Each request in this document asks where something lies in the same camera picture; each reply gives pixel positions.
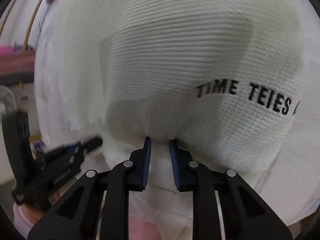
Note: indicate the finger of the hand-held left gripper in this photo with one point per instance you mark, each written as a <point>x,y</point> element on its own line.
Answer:
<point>82,147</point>

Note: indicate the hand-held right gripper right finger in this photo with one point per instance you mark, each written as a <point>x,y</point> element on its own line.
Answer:
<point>207,195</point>

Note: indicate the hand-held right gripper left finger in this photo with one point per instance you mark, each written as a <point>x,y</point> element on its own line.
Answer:
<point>120,192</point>

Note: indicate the white snap-button jacket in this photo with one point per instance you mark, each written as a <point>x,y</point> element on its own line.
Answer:
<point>175,55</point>

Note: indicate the person's left forearm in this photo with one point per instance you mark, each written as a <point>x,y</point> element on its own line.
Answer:
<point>22,222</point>

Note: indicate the person's left hand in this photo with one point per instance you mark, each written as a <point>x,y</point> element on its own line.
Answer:
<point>53,200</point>

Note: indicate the pink towel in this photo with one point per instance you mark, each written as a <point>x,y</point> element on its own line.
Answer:
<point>15,62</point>

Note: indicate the wooden rail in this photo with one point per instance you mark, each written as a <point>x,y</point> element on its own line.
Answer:
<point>35,12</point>

